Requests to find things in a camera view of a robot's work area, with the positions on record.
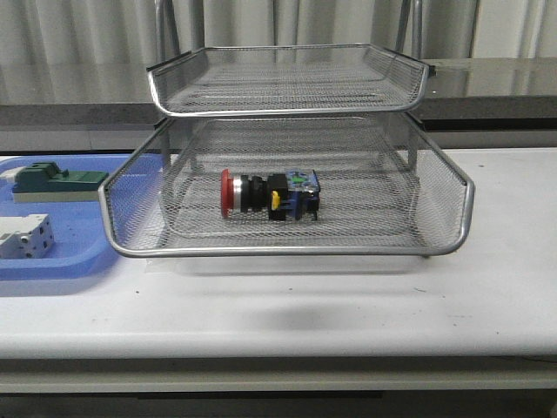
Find blue plastic tray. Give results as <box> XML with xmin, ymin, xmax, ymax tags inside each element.
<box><xmin>0</xmin><ymin>153</ymin><xmax>166</xmax><ymax>298</ymax></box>

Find grey metal rack frame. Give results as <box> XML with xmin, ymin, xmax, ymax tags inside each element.
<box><xmin>152</xmin><ymin>0</ymin><xmax>437</xmax><ymax>261</ymax></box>

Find red emergency stop button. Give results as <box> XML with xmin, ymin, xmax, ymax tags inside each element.
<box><xmin>220</xmin><ymin>169</ymin><xmax>320</xmax><ymax>221</ymax></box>

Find grey stone counter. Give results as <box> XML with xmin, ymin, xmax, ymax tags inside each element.
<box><xmin>1</xmin><ymin>57</ymin><xmax>556</xmax><ymax>155</ymax></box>

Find green terminal block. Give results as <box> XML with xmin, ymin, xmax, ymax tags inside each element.
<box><xmin>12</xmin><ymin>162</ymin><xmax>109</xmax><ymax>203</ymax></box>

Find grey pleated curtain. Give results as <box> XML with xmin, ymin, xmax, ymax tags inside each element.
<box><xmin>1</xmin><ymin>1</ymin><xmax>556</xmax><ymax>65</ymax></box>

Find white circuit breaker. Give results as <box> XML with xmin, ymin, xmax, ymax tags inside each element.
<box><xmin>1</xmin><ymin>213</ymin><xmax>55</xmax><ymax>260</ymax></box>

